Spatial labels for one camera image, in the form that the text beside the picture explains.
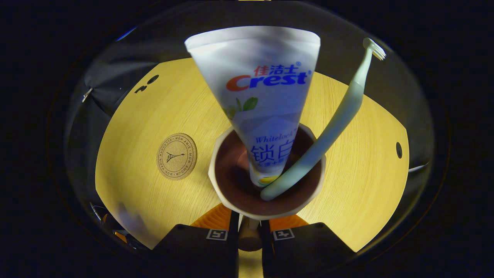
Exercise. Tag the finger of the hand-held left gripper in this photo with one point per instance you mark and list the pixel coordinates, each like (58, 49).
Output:
(120, 236)

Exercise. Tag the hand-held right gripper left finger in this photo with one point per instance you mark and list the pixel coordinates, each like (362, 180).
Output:
(193, 255)

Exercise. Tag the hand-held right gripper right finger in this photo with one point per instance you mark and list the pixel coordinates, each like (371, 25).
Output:
(305, 255)

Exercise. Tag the beige cup with brown inside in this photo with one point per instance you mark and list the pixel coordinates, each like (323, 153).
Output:
(235, 189)

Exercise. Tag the round cork coaster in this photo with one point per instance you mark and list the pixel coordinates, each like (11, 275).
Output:
(176, 156)

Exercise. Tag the pale green toothbrush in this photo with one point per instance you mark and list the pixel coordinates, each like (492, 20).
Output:
(335, 123)

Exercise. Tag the white toothpaste tube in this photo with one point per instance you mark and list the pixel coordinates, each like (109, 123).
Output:
(262, 108)

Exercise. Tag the wooden desktop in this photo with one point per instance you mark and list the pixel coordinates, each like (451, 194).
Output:
(362, 173)

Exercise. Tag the silver metal clip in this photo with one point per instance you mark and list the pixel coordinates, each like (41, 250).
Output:
(87, 95)

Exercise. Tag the black backdrop cloth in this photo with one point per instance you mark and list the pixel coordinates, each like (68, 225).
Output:
(154, 46)

